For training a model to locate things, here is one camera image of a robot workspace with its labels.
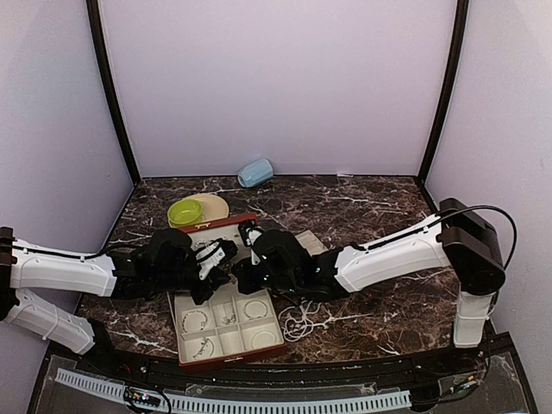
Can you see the beige plate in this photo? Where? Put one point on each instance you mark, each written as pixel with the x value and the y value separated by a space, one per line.
pixel 214 207

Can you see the white bangle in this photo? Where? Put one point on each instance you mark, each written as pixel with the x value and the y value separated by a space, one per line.
pixel 263 339

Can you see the small red jewelry tray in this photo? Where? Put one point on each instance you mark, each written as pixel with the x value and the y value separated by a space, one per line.
pixel 311 243

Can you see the large red jewelry box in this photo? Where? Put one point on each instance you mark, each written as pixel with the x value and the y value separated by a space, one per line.
pixel 218 333

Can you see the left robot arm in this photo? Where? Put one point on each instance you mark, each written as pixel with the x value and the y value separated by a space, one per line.
pixel 25 267

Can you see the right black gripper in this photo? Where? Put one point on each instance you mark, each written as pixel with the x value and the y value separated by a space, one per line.
pixel 247 284

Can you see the white cable duct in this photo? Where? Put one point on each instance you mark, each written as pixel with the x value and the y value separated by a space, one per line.
pixel 226 400

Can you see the light blue faceted cup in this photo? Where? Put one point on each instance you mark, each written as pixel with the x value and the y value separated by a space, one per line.
pixel 255 173

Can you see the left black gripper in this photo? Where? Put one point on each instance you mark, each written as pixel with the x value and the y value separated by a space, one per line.
pixel 216 279

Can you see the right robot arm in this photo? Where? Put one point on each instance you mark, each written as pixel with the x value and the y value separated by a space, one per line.
pixel 455 236

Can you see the green bowl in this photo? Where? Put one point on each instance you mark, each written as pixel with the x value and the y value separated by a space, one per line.
pixel 185 212

